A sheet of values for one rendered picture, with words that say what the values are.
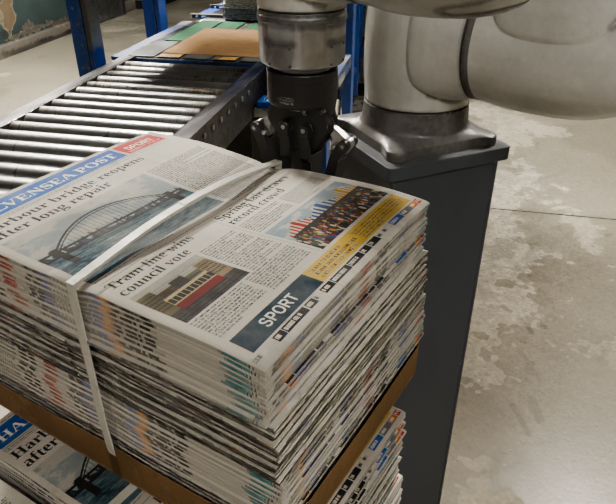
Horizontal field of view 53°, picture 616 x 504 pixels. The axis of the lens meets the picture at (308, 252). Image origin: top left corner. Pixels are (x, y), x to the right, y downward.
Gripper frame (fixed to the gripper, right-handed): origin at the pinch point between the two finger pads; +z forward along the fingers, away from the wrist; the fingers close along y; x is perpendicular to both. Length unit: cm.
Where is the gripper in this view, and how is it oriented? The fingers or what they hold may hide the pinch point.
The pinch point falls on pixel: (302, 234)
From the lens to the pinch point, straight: 74.6
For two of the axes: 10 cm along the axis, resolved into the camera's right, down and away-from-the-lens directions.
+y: 8.5, 2.7, -4.5
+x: 5.2, -4.4, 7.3
